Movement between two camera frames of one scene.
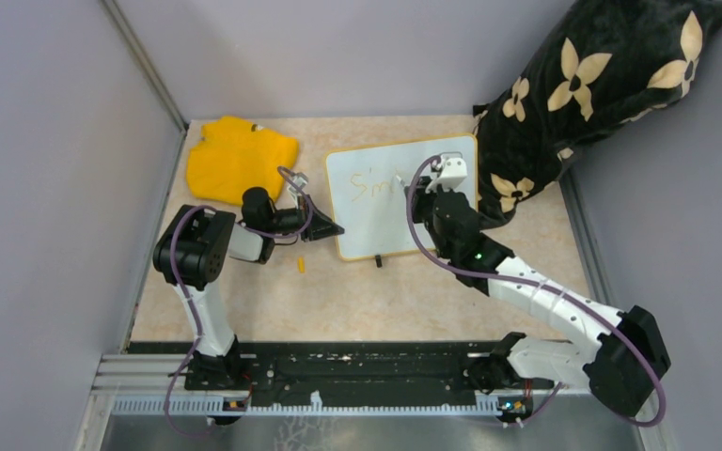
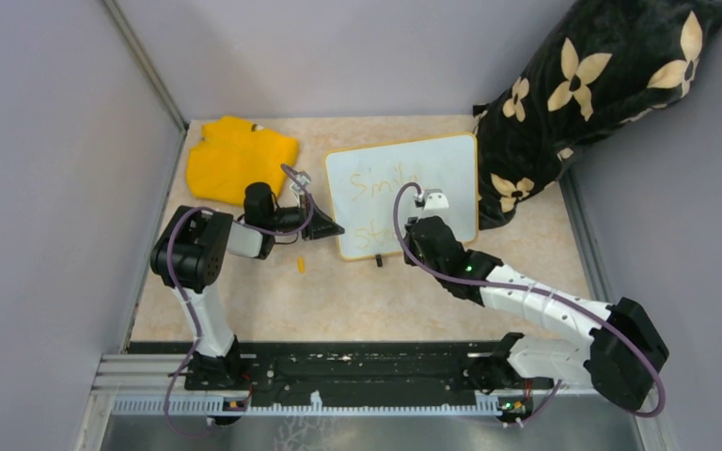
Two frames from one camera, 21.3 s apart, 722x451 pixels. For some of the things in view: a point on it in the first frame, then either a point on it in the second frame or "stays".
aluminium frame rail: (157, 384) stays
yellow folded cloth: (233, 155) stays
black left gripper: (321, 226) stays
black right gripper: (419, 197) → (409, 239)
